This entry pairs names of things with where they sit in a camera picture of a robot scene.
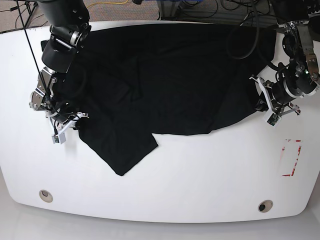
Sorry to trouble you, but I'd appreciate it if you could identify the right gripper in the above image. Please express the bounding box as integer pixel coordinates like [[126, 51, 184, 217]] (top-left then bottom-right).
[[29, 92, 89, 137]]

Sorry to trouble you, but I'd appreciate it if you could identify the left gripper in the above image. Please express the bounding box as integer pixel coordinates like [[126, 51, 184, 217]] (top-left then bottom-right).
[[250, 73, 320, 119]]

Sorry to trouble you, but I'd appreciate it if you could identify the black t-shirt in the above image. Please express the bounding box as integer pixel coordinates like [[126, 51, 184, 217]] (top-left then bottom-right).
[[52, 23, 277, 176]]

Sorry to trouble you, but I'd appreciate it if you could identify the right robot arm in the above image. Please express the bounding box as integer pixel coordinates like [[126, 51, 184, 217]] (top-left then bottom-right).
[[29, 0, 92, 144]]

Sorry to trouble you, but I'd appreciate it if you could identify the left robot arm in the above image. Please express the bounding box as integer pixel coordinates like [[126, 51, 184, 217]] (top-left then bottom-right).
[[251, 0, 320, 127]]

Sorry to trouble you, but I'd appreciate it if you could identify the red tape rectangle marking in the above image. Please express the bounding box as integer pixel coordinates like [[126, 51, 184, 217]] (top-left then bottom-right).
[[278, 139, 303, 177]]

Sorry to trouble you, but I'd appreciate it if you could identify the left table grommet hole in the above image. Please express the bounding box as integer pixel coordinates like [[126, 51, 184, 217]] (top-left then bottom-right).
[[39, 190, 53, 203]]

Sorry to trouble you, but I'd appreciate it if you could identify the table grommet hole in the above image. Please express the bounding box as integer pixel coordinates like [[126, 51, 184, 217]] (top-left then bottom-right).
[[39, 190, 53, 203], [258, 200, 273, 213]]

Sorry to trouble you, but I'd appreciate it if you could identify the right table grommet hole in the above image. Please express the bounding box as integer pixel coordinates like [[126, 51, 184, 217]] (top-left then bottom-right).
[[258, 200, 273, 213]]

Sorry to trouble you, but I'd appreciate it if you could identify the black tripod stand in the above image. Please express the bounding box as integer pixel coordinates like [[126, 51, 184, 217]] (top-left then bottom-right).
[[0, 0, 38, 33]]

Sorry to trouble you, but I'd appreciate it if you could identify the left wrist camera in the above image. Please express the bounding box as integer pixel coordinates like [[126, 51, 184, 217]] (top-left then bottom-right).
[[263, 112, 282, 127]]

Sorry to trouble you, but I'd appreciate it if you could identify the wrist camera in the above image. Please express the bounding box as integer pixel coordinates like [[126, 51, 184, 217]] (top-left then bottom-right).
[[52, 133, 66, 144], [263, 112, 282, 127]]

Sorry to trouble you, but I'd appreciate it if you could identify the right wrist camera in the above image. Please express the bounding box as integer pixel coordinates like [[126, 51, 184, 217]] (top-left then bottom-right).
[[52, 133, 66, 144]]

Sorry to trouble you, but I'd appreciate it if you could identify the yellow cable on floor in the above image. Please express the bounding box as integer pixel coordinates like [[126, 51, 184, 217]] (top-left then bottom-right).
[[77, 0, 130, 16]]

